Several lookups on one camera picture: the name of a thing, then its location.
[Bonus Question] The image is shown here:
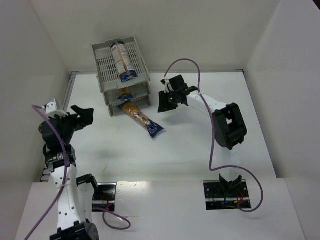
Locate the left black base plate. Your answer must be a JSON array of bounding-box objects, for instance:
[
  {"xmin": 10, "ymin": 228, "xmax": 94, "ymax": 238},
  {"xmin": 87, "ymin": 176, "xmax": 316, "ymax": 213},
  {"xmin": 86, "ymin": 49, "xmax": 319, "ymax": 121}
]
[{"xmin": 92, "ymin": 182, "xmax": 117, "ymax": 212}]

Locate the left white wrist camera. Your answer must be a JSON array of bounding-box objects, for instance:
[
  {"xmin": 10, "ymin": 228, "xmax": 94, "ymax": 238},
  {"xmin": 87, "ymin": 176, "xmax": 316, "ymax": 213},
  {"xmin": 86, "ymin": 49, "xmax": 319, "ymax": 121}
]
[{"xmin": 44, "ymin": 98, "xmax": 61, "ymax": 118}]

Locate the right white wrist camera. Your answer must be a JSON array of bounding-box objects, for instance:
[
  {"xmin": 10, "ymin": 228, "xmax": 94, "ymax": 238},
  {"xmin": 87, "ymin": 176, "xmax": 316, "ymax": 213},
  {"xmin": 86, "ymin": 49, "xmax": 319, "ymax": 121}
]
[{"xmin": 160, "ymin": 78, "xmax": 174, "ymax": 93}]

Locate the grey three-tier tray shelf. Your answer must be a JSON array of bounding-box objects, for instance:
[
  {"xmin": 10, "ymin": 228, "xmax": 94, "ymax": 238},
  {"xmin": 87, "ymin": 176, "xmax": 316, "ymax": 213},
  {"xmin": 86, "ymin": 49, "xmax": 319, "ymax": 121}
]
[{"xmin": 92, "ymin": 36, "xmax": 151, "ymax": 117}]

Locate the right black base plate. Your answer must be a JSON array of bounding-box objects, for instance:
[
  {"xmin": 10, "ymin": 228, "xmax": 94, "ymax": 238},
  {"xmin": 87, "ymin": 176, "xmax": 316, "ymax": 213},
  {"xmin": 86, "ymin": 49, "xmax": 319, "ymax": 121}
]
[{"xmin": 203, "ymin": 180, "xmax": 252, "ymax": 211}]

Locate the aluminium frame rail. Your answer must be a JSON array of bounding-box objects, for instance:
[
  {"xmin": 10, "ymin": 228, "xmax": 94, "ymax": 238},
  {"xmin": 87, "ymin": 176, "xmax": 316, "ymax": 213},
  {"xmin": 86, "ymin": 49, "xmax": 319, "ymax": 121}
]
[{"xmin": 40, "ymin": 71, "xmax": 78, "ymax": 183}]

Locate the blue spaghetti bag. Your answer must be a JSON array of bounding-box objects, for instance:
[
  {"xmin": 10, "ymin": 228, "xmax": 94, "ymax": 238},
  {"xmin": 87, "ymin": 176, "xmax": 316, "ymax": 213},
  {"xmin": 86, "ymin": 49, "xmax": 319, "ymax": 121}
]
[
  {"xmin": 118, "ymin": 101, "xmax": 164, "ymax": 139},
  {"xmin": 118, "ymin": 87, "xmax": 134, "ymax": 101}
]

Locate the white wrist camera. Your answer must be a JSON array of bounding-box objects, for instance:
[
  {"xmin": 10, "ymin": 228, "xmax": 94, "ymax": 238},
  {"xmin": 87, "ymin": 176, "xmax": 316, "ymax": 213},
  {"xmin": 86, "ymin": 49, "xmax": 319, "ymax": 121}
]
[
  {"xmin": 44, "ymin": 98, "xmax": 61, "ymax": 118},
  {"xmin": 160, "ymin": 78, "xmax": 174, "ymax": 93}
]

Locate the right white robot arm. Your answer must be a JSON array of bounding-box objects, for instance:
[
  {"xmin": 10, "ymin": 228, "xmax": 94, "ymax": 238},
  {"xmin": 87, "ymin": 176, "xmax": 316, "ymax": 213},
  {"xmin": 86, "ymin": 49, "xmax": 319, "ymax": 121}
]
[{"xmin": 158, "ymin": 75, "xmax": 248, "ymax": 172}]

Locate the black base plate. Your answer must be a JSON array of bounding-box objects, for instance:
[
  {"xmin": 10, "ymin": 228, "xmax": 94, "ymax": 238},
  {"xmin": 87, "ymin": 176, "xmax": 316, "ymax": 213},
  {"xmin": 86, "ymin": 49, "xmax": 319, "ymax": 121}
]
[
  {"xmin": 92, "ymin": 182, "xmax": 117, "ymax": 212},
  {"xmin": 203, "ymin": 180, "xmax": 252, "ymax": 211}
]

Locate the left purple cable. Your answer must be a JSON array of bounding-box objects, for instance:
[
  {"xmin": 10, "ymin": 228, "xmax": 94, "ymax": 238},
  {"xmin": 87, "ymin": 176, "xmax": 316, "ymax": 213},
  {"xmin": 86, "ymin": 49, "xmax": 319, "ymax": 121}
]
[{"xmin": 24, "ymin": 104, "xmax": 131, "ymax": 240}]

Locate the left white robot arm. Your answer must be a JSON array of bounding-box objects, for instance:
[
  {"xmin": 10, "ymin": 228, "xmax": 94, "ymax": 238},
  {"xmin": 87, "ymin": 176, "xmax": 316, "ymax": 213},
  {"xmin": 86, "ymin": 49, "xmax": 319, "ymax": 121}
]
[{"xmin": 38, "ymin": 100, "xmax": 100, "ymax": 240}]

